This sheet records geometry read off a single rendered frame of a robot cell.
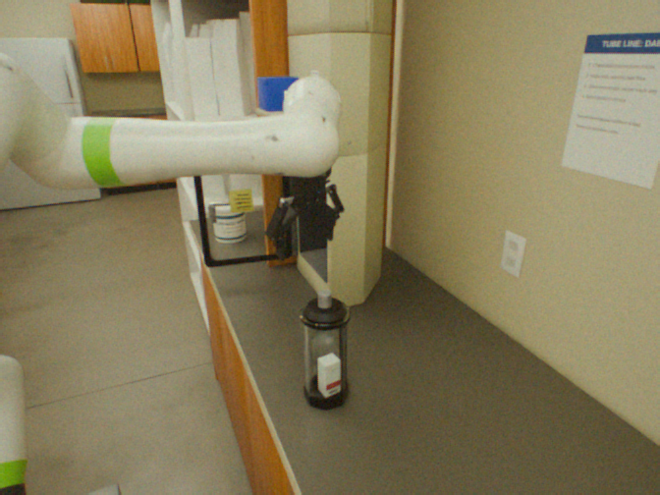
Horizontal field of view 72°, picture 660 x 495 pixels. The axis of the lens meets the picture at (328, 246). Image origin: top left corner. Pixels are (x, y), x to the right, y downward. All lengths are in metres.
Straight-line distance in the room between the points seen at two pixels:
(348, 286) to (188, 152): 0.77
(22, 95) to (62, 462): 1.97
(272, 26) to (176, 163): 0.84
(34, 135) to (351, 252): 0.86
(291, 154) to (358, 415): 0.60
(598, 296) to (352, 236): 0.63
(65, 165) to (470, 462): 0.90
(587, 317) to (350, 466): 0.64
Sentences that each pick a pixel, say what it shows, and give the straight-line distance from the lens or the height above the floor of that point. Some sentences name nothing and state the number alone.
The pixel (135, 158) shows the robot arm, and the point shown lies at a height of 1.52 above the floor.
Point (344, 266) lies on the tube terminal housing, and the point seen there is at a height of 1.08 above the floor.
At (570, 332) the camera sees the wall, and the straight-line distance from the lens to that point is 1.27.
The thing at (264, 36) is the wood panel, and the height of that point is 1.71.
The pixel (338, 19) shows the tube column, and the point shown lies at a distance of 1.21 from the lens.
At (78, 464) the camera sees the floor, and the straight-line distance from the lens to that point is 2.48.
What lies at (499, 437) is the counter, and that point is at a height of 0.94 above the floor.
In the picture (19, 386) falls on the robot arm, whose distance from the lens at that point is 0.83.
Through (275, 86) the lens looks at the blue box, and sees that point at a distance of 1.36.
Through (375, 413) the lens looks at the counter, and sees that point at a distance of 1.06.
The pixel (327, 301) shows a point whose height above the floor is 1.20.
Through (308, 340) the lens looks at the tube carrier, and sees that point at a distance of 0.97.
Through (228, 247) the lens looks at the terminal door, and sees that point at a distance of 1.58.
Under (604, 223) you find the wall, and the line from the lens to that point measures 1.14.
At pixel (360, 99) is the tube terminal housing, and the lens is 1.24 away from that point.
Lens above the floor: 1.67
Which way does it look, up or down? 23 degrees down
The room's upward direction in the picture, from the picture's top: straight up
